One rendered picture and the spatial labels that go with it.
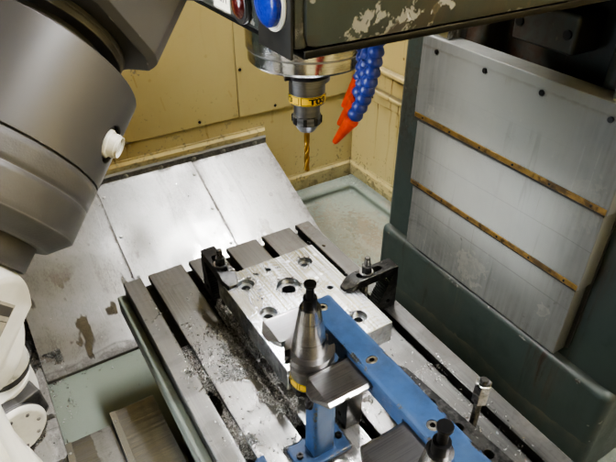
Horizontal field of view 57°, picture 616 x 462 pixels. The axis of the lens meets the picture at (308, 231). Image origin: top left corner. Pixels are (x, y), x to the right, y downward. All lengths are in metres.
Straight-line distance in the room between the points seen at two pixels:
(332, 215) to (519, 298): 1.03
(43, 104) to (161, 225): 1.56
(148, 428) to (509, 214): 0.85
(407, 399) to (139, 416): 0.77
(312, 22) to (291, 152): 1.76
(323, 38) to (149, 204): 1.48
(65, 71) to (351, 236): 1.81
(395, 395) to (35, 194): 0.52
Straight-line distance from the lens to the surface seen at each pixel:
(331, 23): 0.38
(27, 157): 0.21
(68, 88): 0.22
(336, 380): 0.68
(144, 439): 1.26
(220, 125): 1.94
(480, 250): 1.26
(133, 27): 0.24
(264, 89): 1.96
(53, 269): 1.72
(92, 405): 1.51
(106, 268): 1.70
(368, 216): 2.11
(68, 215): 0.23
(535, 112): 1.06
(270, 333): 0.74
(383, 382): 0.67
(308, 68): 0.70
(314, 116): 0.79
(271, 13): 0.38
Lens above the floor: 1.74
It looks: 35 degrees down
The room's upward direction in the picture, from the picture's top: straight up
